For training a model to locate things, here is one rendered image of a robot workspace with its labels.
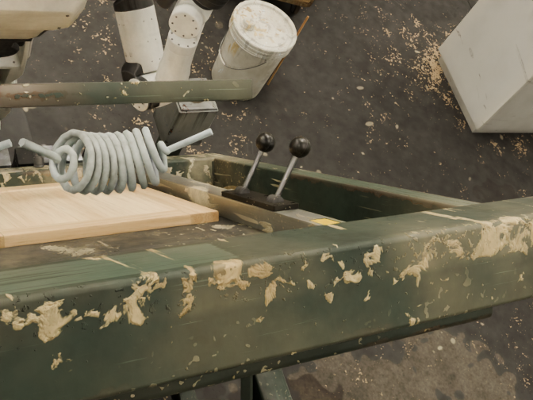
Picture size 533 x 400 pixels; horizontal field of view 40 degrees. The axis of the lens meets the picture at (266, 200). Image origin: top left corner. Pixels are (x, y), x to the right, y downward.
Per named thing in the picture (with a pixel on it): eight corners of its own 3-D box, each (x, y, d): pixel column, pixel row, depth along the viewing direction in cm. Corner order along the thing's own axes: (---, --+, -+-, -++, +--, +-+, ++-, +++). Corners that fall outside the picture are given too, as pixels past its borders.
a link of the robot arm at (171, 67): (170, 63, 155) (153, 125, 169) (207, 51, 161) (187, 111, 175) (141, 32, 158) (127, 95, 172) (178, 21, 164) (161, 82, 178)
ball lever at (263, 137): (243, 200, 139) (272, 136, 140) (252, 203, 136) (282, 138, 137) (227, 192, 137) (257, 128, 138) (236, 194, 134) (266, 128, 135)
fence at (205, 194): (147, 182, 187) (146, 167, 187) (381, 258, 106) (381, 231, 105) (128, 183, 185) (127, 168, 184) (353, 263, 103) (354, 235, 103)
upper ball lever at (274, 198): (274, 209, 129) (306, 141, 130) (286, 213, 125) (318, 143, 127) (258, 201, 127) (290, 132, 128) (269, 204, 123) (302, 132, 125)
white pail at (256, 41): (258, 56, 358) (298, -14, 321) (275, 105, 345) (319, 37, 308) (199, 53, 343) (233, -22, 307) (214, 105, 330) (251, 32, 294)
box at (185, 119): (188, 114, 222) (207, 76, 208) (199, 147, 217) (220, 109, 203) (151, 116, 216) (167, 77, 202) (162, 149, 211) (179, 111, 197)
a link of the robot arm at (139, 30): (120, 108, 174) (98, 13, 165) (163, 92, 182) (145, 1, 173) (149, 113, 166) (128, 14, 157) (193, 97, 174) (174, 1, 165)
